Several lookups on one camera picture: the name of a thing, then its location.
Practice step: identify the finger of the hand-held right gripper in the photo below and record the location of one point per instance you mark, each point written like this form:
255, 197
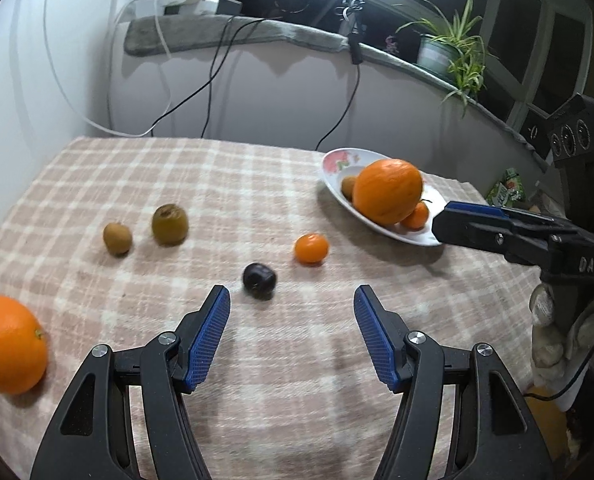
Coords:
477, 235
477, 207

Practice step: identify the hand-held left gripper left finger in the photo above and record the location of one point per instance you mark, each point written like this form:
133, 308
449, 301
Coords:
209, 340

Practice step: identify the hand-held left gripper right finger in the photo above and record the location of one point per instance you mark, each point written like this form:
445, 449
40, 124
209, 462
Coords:
377, 340

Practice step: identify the small mandarin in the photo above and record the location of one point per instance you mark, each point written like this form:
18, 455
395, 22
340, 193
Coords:
417, 216
311, 249

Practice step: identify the dark plum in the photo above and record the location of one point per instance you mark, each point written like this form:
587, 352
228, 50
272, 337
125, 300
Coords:
258, 281

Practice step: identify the large orange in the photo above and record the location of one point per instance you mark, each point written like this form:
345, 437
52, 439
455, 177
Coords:
387, 191

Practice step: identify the small brown kiwi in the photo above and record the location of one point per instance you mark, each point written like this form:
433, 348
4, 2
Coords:
117, 238
348, 187

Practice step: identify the floral white plate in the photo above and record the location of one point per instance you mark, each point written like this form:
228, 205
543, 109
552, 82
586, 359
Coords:
337, 160

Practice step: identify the person's right hand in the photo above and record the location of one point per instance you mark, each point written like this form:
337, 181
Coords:
547, 310

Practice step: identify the green carton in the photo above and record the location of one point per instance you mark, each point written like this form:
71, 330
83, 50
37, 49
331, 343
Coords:
507, 192

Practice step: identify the large brown kiwi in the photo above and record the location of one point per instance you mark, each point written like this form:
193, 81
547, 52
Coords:
169, 224

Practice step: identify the checked beige tablecloth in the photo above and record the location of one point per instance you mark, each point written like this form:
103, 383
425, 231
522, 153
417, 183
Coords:
277, 200

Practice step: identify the potted spider plant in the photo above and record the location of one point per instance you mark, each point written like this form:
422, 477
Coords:
452, 50

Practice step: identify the small pink flower plant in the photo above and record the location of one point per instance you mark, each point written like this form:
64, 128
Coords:
389, 44

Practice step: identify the medium orange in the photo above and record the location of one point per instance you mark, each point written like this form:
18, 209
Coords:
7, 342

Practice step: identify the black tripod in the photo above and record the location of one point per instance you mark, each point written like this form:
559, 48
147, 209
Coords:
352, 5

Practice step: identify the grey windowsill mat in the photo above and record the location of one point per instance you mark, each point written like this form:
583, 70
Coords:
257, 32

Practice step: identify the black power adapter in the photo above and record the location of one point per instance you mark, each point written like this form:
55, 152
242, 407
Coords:
229, 5

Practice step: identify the white window frame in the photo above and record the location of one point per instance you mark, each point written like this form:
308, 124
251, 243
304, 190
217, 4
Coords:
492, 25

